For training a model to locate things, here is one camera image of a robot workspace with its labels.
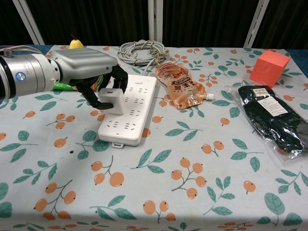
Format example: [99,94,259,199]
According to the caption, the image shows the black pleated curtain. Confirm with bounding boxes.
[162,0,262,48]
[255,0,308,50]
[25,0,150,46]
[0,0,37,47]

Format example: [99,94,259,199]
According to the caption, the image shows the black gloves in plastic bag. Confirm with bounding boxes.
[225,83,308,167]

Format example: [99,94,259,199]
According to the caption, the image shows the white power strip with cable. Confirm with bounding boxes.
[97,74,158,149]

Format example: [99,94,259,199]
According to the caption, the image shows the floral leaf print tablecloth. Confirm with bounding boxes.
[0,45,308,231]

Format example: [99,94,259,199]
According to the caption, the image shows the white power adapter cube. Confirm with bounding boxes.
[98,88,126,116]

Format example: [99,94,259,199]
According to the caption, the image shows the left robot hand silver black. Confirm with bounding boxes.
[49,48,128,110]

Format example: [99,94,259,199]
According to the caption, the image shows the white metal frame post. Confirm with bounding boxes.
[148,0,164,46]
[13,0,46,46]
[244,0,270,49]

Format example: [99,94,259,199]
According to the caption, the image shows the grey cable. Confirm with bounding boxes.
[117,40,170,77]

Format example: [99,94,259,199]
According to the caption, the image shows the yellow pear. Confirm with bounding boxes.
[69,33,84,50]

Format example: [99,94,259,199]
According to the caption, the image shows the orange red cube box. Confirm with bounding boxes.
[249,50,291,89]

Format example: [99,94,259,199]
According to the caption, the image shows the green orange snack packet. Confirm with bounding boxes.
[53,74,106,92]

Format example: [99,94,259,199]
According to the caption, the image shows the orange drink pouch with spout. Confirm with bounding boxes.
[154,63,215,111]

